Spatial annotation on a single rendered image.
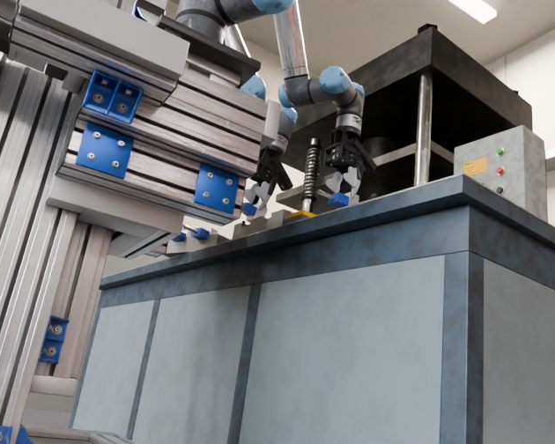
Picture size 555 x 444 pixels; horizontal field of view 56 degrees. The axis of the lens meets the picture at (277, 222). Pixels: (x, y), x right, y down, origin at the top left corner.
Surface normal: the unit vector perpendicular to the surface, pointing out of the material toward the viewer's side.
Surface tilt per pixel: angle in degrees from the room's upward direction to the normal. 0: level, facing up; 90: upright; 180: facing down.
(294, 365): 90
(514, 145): 90
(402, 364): 90
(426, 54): 90
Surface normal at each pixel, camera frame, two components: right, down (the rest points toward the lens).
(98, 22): 0.52, -0.21
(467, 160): -0.79, -0.29
